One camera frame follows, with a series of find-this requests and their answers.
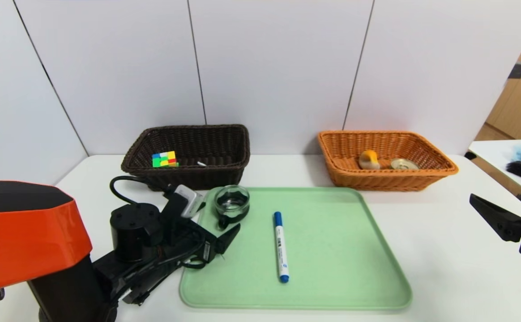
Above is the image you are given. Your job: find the thick black camera cable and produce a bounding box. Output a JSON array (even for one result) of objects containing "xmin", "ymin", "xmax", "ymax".
[{"xmin": 110, "ymin": 175, "xmax": 175, "ymax": 206}]

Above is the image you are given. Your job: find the glass cup with black holder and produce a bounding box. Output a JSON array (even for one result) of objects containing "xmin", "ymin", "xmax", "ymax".
[{"xmin": 214, "ymin": 185, "xmax": 251, "ymax": 231}]

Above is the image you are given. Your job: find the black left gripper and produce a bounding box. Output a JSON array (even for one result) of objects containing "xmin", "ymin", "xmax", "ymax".
[{"xmin": 172, "ymin": 221, "xmax": 241, "ymax": 264}]

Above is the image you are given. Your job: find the light green plastic tray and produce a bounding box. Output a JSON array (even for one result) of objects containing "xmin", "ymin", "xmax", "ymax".
[{"xmin": 179, "ymin": 187, "xmax": 413, "ymax": 310}]

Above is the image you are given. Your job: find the white side table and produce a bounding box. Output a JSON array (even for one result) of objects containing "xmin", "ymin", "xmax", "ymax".
[{"xmin": 469, "ymin": 140, "xmax": 521, "ymax": 211}]

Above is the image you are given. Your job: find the dark brown wicker basket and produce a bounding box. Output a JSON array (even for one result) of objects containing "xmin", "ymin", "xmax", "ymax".
[{"xmin": 121, "ymin": 124, "xmax": 251, "ymax": 192}]

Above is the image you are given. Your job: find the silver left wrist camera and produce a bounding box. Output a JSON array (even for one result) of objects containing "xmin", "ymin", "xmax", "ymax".
[{"xmin": 173, "ymin": 184, "xmax": 204, "ymax": 219}]

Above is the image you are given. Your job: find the white bun with orange top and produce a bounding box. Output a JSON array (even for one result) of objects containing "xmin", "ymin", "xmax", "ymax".
[{"xmin": 358, "ymin": 150, "xmax": 381, "ymax": 170}]

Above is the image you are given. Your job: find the orange wicker basket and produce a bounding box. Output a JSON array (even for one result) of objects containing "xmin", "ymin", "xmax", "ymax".
[{"xmin": 317, "ymin": 130, "xmax": 459, "ymax": 192}]

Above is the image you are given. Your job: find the orange robot part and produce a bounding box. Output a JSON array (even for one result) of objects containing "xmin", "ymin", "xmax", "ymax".
[{"xmin": 0, "ymin": 180, "xmax": 93, "ymax": 296}]

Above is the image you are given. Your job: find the colourful puzzle cube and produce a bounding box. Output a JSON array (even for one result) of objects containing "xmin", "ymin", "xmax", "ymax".
[{"xmin": 152, "ymin": 151, "xmax": 179, "ymax": 168}]

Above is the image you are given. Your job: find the blue capped whiteboard marker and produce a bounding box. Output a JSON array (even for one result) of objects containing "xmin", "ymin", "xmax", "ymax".
[{"xmin": 273, "ymin": 212, "xmax": 290, "ymax": 284}]

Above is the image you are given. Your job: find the gold lid food can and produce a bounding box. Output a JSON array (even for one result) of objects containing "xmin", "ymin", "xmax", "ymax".
[{"xmin": 390, "ymin": 158, "xmax": 420, "ymax": 170}]

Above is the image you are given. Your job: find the wooden cabinet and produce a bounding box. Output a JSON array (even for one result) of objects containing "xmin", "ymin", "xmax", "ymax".
[{"xmin": 474, "ymin": 9, "xmax": 521, "ymax": 141}]

